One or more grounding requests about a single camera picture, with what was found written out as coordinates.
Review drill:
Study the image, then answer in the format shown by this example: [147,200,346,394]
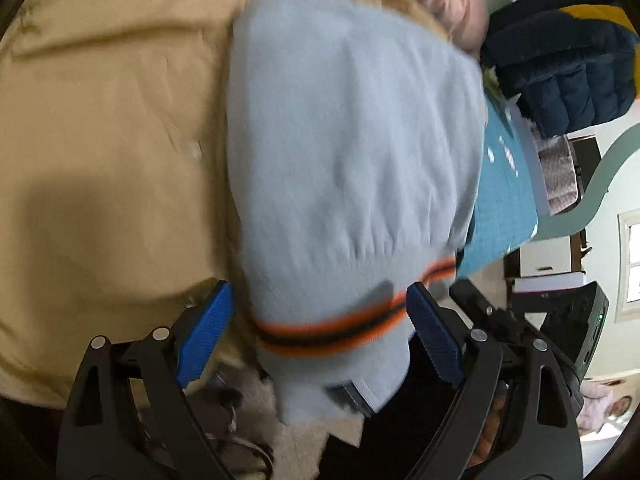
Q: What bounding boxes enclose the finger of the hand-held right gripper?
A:
[450,280,511,333]

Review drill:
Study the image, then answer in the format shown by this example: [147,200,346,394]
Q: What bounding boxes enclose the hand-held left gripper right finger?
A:
[405,282,583,480]

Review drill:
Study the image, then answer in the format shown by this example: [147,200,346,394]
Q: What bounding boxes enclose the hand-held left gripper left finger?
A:
[57,280,236,480]

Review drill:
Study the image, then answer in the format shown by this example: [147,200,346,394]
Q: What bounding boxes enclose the light blue knit sweater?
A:
[225,0,488,426]

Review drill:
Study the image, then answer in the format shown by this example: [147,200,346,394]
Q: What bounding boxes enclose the person's right hand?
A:
[472,385,508,465]

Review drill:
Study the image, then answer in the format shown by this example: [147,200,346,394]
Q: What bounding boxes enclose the white box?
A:
[512,272,586,293]

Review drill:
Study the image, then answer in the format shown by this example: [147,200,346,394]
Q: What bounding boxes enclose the grey slipper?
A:
[190,370,276,476]

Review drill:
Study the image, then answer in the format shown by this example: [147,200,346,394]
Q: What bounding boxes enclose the pink garment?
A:
[577,380,633,433]

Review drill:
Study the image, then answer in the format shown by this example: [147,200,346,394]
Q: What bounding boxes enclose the person's black trousers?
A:
[320,335,466,480]

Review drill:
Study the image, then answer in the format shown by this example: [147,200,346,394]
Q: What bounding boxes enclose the teal knit garment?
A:
[457,95,541,281]

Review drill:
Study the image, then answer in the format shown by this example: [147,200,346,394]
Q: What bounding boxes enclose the pink patterned bed cover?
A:
[537,137,581,213]

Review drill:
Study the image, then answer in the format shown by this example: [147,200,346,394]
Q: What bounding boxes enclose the tan and navy jacket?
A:
[0,0,451,406]

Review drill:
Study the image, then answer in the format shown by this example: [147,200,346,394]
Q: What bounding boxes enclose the yellow and navy puffer jacket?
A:
[482,0,640,138]

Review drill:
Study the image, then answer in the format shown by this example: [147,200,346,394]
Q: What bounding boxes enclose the white window frame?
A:
[617,210,640,306]

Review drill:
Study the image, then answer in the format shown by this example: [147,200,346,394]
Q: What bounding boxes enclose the mint green bunk bed frame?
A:
[530,122,640,241]

